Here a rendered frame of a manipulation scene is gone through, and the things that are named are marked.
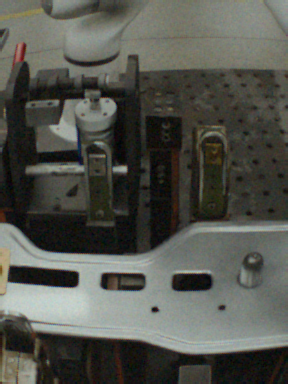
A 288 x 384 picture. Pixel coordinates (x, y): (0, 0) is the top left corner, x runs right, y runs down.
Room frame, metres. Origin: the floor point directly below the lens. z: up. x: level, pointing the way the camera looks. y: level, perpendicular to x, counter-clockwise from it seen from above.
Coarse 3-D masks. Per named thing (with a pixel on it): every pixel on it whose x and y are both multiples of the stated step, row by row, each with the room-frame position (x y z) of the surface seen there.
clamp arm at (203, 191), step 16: (208, 128) 0.70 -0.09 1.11; (208, 144) 0.68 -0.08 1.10; (224, 144) 0.68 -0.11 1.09; (208, 160) 0.67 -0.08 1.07; (224, 160) 0.68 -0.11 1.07; (208, 176) 0.67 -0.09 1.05; (224, 176) 0.67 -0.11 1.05; (208, 192) 0.67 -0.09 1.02; (224, 192) 0.67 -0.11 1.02; (208, 208) 0.66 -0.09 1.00
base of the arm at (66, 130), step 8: (64, 64) 1.12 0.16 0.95; (72, 64) 1.10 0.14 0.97; (104, 64) 1.09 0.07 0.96; (112, 64) 1.11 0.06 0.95; (72, 72) 1.10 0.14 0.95; (80, 72) 1.09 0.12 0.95; (88, 72) 1.09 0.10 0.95; (96, 72) 1.09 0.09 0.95; (104, 72) 1.09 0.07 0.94; (112, 72) 1.11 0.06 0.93; (112, 80) 1.11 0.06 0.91; (72, 104) 1.10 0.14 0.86; (64, 112) 1.12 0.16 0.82; (72, 112) 1.10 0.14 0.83; (64, 120) 1.12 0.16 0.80; (72, 120) 1.10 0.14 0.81; (56, 128) 1.10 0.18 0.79; (64, 128) 1.10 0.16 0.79; (72, 128) 1.10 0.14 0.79; (56, 136) 1.09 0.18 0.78; (64, 136) 1.08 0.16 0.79; (72, 136) 1.08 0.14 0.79
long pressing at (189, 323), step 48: (0, 240) 0.60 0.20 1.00; (192, 240) 0.60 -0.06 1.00; (240, 240) 0.60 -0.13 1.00; (48, 288) 0.52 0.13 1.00; (96, 288) 0.52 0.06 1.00; (144, 288) 0.52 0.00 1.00; (240, 288) 0.51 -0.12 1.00; (96, 336) 0.44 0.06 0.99; (144, 336) 0.44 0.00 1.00; (192, 336) 0.44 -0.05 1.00; (240, 336) 0.43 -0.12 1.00
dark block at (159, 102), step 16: (160, 96) 0.76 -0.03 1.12; (176, 96) 0.76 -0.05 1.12; (160, 112) 0.72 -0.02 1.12; (176, 112) 0.72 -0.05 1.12; (160, 128) 0.71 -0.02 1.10; (176, 128) 0.71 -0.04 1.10; (160, 144) 0.71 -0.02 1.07; (176, 144) 0.71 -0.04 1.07; (160, 160) 0.72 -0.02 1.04; (176, 160) 0.72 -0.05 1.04; (160, 176) 0.72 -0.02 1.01; (176, 176) 0.72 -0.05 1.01; (160, 192) 0.72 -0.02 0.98; (176, 192) 0.72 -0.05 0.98; (160, 208) 0.72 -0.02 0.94; (176, 208) 0.72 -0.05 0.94; (160, 224) 0.72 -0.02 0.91; (176, 224) 0.72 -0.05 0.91; (160, 240) 0.72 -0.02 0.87; (176, 288) 0.74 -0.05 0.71
